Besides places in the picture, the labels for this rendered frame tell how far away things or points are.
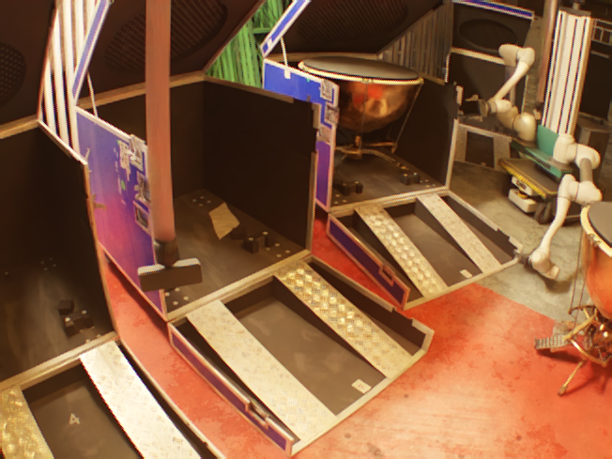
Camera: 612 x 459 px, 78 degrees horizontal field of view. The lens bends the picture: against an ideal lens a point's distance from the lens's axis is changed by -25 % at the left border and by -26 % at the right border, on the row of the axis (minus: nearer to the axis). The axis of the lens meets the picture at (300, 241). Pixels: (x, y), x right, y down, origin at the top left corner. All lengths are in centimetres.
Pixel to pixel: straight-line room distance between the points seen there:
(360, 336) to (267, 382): 51
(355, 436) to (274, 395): 37
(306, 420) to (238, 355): 40
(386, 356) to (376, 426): 40
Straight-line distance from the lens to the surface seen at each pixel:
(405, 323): 224
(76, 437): 192
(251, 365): 197
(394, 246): 280
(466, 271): 288
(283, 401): 190
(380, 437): 189
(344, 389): 202
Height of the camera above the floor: 153
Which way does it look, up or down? 31 degrees down
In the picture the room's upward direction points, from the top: 3 degrees clockwise
